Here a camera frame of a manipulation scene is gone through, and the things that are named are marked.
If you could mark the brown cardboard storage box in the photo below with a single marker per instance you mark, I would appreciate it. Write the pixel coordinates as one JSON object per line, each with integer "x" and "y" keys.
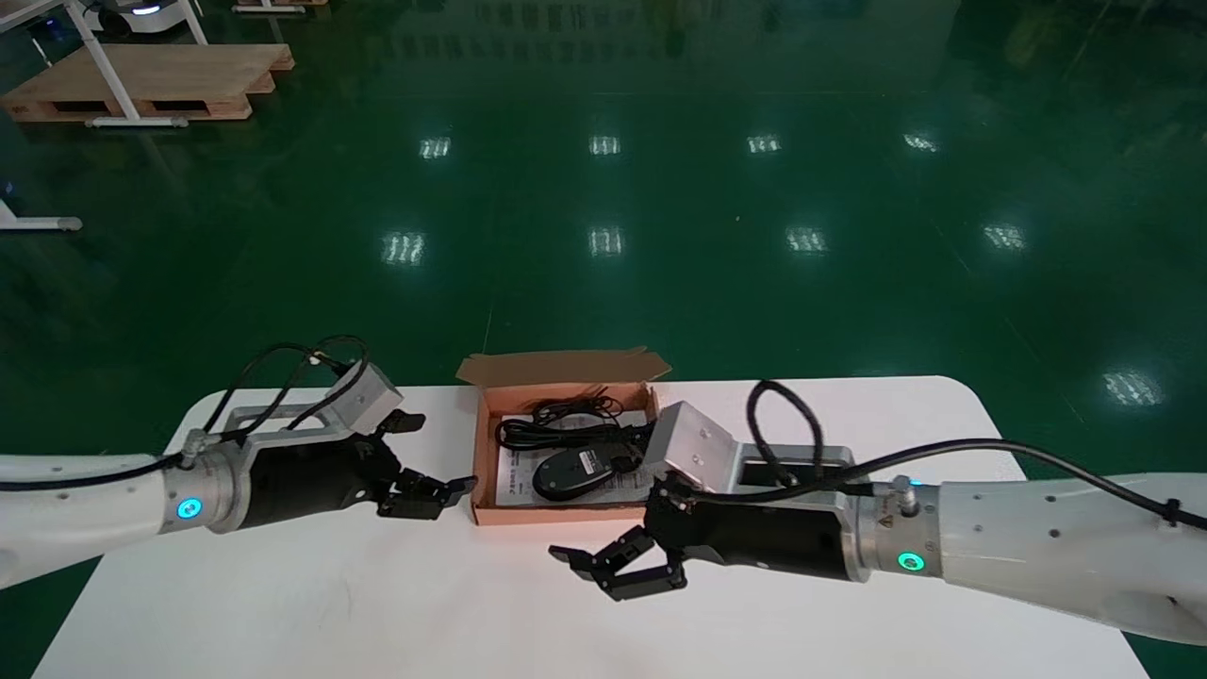
{"x": 566, "y": 368}

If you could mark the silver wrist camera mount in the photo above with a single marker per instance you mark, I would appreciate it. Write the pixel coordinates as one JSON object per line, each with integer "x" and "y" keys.
{"x": 693, "y": 448}
{"x": 363, "y": 401}

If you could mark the white table foot bar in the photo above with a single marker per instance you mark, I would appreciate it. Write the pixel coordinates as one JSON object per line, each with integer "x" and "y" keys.
{"x": 42, "y": 223}

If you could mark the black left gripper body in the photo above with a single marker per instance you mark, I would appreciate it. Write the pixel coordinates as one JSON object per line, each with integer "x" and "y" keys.
{"x": 311, "y": 481}

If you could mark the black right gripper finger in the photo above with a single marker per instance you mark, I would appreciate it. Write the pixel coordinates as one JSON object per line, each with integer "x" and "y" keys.
{"x": 651, "y": 577}
{"x": 608, "y": 561}

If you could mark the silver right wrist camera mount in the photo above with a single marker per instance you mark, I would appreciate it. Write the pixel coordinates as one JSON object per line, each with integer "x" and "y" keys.
{"x": 693, "y": 448}

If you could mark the white printed instruction sheet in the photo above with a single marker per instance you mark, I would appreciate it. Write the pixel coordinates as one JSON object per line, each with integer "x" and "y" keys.
{"x": 514, "y": 479}

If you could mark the white mobile robot with light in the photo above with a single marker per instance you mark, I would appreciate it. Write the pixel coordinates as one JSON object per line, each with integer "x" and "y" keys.
{"x": 132, "y": 14}

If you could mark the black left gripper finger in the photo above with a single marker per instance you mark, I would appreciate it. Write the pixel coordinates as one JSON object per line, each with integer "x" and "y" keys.
{"x": 424, "y": 495}
{"x": 401, "y": 424}

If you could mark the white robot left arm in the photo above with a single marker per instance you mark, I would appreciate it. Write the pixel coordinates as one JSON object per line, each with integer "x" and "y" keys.
{"x": 75, "y": 514}

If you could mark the white table leg frame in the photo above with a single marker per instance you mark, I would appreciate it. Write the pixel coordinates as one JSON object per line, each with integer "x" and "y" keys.
{"x": 104, "y": 71}

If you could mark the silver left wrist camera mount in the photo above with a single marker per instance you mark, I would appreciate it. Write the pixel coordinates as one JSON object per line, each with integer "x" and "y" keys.
{"x": 363, "y": 401}

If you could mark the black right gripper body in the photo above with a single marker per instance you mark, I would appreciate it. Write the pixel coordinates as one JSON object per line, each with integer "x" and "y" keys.
{"x": 764, "y": 538}

